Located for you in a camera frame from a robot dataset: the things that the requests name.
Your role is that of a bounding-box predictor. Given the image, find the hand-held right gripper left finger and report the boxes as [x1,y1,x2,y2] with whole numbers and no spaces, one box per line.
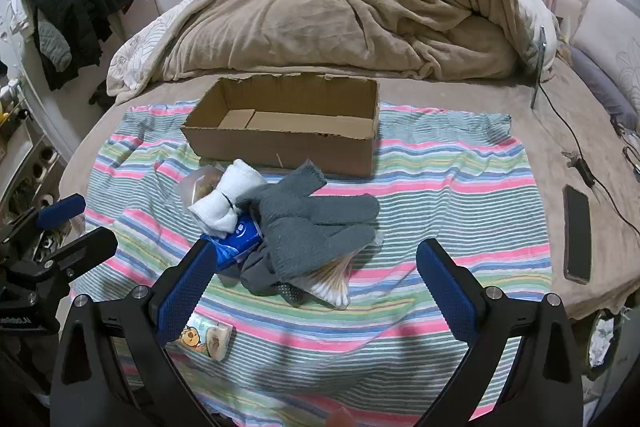
[50,237,218,427]

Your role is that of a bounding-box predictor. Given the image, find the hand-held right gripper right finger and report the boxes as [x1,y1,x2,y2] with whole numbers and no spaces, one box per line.
[416,238,585,427]

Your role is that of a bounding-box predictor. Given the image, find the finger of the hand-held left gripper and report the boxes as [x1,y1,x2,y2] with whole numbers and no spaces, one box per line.
[0,193,87,244]
[0,227,119,304]

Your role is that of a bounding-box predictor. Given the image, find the blue tissue pack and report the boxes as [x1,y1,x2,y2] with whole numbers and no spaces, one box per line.
[200,214,266,273]

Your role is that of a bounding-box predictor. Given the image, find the cartoon print tissue pack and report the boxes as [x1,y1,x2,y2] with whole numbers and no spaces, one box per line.
[167,314,236,363]

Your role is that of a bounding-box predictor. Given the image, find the grey sock with white dots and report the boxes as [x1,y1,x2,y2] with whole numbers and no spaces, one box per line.
[240,247,307,308]

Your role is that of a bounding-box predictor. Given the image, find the clear plastic snack bag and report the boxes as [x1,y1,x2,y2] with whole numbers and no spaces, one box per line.
[177,164,236,214]

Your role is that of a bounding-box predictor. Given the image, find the pack of cotton swabs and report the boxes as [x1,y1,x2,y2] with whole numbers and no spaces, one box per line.
[300,247,381,310]

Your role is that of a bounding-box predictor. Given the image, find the grey knit glove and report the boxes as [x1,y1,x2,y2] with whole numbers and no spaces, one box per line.
[235,161,381,280]

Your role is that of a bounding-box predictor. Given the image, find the cardboard box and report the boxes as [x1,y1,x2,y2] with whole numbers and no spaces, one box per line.
[180,73,381,178]

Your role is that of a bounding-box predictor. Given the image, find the white storage shelf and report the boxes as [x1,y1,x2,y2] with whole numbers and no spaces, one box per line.
[0,77,66,228]

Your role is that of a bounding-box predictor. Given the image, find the striped towel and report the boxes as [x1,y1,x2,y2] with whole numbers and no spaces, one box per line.
[70,103,553,427]

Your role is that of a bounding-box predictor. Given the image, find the black smartphone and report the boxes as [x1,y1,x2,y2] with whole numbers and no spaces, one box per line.
[562,184,593,284]

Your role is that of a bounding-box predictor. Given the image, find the bed with taupe sheet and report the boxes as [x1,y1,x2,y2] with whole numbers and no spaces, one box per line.
[62,57,640,323]

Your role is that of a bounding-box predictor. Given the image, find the dark bin with paper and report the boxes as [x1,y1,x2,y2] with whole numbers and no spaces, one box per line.
[585,302,632,380]

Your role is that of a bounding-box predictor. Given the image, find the grey quilted garment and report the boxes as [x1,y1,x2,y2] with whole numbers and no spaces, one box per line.
[37,19,73,72]

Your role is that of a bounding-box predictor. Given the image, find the black charger plug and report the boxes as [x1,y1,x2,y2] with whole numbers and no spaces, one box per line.
[562,151,597,188]

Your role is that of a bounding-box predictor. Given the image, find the black tablet on stand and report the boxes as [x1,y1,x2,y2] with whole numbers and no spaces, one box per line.
[530,26,547,110]

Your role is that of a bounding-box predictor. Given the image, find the grey purple pillow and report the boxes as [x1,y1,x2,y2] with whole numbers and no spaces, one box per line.
[567,47,640,130]

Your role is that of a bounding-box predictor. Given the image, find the beige fleece blanket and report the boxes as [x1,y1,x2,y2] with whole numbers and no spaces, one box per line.
[107,0,538,104]

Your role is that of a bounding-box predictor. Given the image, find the white floral pillow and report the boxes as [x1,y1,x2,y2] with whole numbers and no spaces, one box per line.
[570,0,640,118]

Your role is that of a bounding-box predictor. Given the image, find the black cable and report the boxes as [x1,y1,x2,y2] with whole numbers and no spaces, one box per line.
[537,74,640,233]

